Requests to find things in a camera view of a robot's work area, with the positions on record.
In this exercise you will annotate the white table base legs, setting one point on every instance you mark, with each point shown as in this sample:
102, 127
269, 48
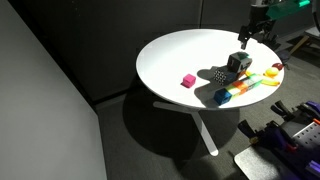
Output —
200, 125

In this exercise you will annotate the black spring clamp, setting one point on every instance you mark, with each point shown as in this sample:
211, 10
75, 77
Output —
280, 108
248, 128

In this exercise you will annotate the pink cube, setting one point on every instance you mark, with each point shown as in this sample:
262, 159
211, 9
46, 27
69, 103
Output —
188, 80

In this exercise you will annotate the wooden furniture leg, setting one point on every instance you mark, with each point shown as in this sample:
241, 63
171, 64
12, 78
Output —
298, 44

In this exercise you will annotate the yellow-green cube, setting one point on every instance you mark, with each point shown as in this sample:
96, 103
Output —
234, 90

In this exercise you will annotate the number one soft block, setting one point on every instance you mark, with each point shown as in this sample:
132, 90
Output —
239, 62

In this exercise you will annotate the orange cube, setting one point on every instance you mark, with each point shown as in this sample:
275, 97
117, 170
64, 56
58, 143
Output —
240, 85

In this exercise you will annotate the green cube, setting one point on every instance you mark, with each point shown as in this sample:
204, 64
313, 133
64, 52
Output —
256, 78

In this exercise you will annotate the blue cube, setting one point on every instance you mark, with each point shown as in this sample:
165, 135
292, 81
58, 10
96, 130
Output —
222, 96

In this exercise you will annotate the grey cube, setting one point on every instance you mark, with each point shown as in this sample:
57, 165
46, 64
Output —
249, 81

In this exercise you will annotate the black white patterned soft block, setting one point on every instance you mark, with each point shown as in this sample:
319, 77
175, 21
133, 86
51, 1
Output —
221, 76

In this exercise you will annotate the purple clamp with orange tip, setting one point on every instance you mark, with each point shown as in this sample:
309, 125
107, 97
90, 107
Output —
276, 136

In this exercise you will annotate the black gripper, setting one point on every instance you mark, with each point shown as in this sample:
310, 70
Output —
257, 19

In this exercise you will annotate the orange number nine soft block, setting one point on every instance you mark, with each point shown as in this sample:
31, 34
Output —
242, 74

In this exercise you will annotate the yellow toy fruit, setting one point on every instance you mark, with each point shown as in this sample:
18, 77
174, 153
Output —
271, 71

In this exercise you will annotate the dark red toy plum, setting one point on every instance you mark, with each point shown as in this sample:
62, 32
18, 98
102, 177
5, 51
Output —
278, 65

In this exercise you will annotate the purple spring clamp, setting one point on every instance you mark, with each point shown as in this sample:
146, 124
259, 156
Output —
311, 106

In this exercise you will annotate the yellow toy banana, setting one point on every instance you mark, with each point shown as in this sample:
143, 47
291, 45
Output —
270, 82

